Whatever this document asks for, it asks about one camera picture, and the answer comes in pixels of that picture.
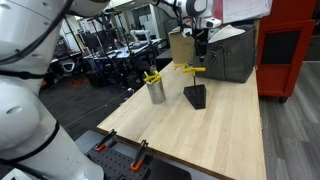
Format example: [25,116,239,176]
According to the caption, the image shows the right orange black clamp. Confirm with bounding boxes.
[130,140,148,172]

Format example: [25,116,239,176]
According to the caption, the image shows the red tool cabinet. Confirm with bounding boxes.
[256,0,318,103]

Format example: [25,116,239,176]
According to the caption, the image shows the silver metal cup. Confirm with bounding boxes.
[147,80,166,104]

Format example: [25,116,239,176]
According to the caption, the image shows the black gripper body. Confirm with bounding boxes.
[194,29,208,62]

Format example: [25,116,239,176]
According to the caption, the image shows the left orange black clamp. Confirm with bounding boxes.
[95,129,117,152]

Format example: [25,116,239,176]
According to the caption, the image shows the yellow wrenches in cup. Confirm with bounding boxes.
[144,70,162,84]

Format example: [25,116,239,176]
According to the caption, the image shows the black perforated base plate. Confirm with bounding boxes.
[84,143,192,180]

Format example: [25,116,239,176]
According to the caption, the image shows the white paper sheet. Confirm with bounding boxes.
[223,0,273,23]

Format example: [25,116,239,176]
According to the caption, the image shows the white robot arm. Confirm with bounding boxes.
[0,0,112,180]

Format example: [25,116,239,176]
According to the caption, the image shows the yellow tool on table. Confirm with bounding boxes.
[173,62,193,70]

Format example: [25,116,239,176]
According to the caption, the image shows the grey felt tote bag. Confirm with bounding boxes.
[193,24,256,83]

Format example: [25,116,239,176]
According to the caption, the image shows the black triangular stand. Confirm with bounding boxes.
[183,84,206,110]

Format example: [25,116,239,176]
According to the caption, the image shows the white cloth in bag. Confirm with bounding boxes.
[208,25,245,43]

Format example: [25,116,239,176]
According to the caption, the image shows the cardboard box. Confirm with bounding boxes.
[168,27,194,64]

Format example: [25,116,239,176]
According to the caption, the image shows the orange black clamp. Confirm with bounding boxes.
[95,129,117,152]
[130,140,148,172]

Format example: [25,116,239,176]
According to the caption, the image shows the yellow handled T wrench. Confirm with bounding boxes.
[182,67,206,86]

